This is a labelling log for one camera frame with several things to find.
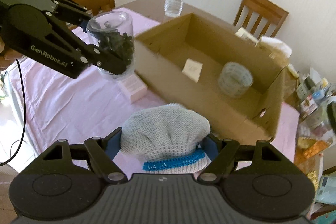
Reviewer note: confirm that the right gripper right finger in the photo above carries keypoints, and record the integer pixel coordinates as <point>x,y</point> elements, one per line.
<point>222,156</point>

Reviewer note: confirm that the gold ornate coaster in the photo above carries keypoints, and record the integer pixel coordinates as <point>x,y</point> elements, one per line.
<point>313,176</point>

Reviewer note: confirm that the white KASI glue box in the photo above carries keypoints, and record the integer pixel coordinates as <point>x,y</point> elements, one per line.
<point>192,69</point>

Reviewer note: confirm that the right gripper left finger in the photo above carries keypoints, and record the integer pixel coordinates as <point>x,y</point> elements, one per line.
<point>101,153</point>

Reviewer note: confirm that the white glove blue cuff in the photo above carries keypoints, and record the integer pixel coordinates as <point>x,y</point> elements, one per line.
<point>167,139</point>

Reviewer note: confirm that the pink small carton box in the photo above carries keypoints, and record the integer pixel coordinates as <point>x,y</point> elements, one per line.
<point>133,87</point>

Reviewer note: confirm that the clear jar black clips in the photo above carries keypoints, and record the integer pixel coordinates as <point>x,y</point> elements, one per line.
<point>112,32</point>

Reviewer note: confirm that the wooden chair back centre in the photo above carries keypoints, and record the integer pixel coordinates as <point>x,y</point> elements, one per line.
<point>265,9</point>

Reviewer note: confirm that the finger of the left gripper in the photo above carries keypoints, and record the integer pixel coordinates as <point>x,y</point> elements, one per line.
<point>77,55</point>
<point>71,12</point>

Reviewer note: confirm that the tissue box yellow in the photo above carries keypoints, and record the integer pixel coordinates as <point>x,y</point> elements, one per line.
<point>277,48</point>

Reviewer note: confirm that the open cardboard box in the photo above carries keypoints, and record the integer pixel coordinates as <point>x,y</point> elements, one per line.
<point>161,54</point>

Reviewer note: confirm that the clear packing tape roll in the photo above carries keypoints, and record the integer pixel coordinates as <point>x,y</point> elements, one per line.
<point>235,79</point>

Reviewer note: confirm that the orange pill blister pack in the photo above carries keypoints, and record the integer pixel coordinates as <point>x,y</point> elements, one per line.
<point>315,149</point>

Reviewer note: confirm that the red label jar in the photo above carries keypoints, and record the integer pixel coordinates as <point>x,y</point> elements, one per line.
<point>307,106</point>

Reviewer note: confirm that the large jar black lid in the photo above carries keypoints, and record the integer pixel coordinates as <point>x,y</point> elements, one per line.
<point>319,125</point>

